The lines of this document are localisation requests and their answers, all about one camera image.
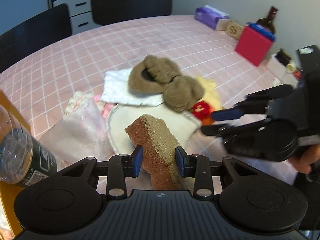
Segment blue packet on red box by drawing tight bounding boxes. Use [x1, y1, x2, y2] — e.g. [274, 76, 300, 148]
[247, 22, 276, 42]

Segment black chair left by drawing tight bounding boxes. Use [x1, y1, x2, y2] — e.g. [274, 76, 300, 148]
[0, 4, 72, 72]

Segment beige round speaker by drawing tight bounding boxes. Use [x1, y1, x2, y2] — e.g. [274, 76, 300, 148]
[226, 21, 244, 40]

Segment white small container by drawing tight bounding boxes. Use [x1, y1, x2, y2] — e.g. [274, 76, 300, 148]
[267, 49, 299, 87]

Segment person right hand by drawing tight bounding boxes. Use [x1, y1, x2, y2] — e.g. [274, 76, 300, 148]
[289, 145, 320, 174]

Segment translucent pink mesh bag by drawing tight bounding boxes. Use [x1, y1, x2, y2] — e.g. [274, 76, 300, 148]
[40, 99, 114, 170]

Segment clear plastic water bottle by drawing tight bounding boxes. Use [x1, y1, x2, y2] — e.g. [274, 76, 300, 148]
[0, 106, 57, 186]

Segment pink knitted cloth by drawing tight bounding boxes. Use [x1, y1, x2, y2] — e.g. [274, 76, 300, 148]
[63, 90, 118, 119]

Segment purple tissue pack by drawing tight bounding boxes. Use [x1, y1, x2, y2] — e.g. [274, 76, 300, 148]
[194, 5, 231, 31]

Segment red box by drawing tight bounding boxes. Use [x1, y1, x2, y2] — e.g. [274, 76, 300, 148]
[235, 26, 273, 67]

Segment black chair right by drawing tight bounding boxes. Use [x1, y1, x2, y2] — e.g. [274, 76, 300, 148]
[91, 0, 172, 25]

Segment brown glass bottle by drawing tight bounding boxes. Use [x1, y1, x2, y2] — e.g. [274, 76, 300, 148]
[256, 6, 278, 34]

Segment brown sponge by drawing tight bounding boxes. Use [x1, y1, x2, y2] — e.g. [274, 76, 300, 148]
[125, 114, 194, 191]

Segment brown plush fabric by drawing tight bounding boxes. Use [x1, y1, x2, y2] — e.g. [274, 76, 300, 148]
[128, 55, 204, 113]

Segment red crochet flower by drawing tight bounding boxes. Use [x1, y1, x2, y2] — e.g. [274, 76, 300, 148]
[191, 100, 213, 121]

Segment white towel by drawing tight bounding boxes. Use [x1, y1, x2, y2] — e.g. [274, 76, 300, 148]
[101, 68, 164, 107]

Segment orange storage box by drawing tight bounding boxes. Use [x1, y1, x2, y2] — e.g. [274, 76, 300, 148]
[0, 89, 32, 238]

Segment white round cloth pad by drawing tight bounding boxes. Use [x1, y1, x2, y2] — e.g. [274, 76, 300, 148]
[106, 104, 202, 154]

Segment black chair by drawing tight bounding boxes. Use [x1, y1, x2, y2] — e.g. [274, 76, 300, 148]
[91, 0, 172, 25]
[0, 4, 72, 72]

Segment yellow cloth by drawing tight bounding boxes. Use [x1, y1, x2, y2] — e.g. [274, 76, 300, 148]
[195, 76, 222, 111]

